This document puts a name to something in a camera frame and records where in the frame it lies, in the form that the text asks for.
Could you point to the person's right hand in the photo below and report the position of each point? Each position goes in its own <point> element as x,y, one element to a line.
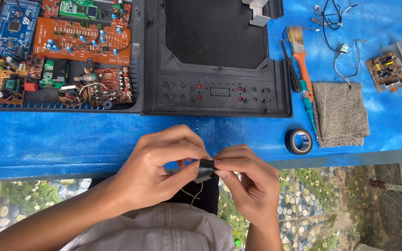
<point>256,188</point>

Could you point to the person's left hand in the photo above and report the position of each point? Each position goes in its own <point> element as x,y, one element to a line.
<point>145,174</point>

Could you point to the black tape piece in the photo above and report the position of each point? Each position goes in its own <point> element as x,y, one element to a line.
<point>206,169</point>

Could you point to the person's black trousers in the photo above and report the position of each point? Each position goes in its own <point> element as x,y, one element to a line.
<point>208,197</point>

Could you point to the small green object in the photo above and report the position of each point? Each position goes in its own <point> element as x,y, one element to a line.
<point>237,242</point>

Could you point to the person's grey shirt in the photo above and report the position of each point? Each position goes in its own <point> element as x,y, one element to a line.
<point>159,230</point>

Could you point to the black electrical tape roll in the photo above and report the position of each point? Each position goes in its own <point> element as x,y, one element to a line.
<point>291,141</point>

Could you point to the blue plastic table cover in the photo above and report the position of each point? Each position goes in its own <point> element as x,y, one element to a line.
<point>65,139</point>

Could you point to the red-brown board with capacitors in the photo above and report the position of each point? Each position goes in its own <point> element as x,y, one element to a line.
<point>112,85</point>

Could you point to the teal tester screwdriver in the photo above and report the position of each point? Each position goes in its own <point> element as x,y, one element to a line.
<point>307,101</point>

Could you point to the black plastic tray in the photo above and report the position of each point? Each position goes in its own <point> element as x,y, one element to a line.
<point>136,69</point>

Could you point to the round brown circuit board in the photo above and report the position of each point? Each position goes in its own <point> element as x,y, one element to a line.
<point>72,96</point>

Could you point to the black speaker front panel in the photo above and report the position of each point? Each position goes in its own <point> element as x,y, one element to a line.
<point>218,87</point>

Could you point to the grey towel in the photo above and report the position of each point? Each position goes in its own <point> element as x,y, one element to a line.
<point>340,115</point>

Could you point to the black screwdriver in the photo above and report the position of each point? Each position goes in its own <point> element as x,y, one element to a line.
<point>291,73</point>

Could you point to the small green black board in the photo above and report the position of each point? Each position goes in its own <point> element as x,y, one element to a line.
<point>52,73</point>

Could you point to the large orange circuit board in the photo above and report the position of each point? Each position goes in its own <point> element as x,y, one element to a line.
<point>82,45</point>

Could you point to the red box capacitor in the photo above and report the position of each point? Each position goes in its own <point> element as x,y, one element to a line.
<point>30,86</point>

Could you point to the small dark brown board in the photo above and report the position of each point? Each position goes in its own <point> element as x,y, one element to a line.
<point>36,67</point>

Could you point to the small red-brown circuit board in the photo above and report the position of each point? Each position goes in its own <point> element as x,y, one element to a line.
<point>122,15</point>

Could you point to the orange board with transformer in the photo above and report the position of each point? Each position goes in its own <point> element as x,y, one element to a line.
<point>2,82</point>

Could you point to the brown power supply board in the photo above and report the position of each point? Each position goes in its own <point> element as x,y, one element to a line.
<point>387,71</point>

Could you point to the green circuit board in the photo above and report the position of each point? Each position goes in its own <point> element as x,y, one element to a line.
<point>77,8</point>

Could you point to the small brown circuit board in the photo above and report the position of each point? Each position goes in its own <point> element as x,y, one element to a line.
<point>50,7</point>

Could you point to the blue microcontroller board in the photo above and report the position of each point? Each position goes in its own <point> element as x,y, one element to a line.
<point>12,26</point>

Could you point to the bent metal bracket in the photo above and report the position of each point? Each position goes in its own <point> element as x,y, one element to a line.
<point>258,15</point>

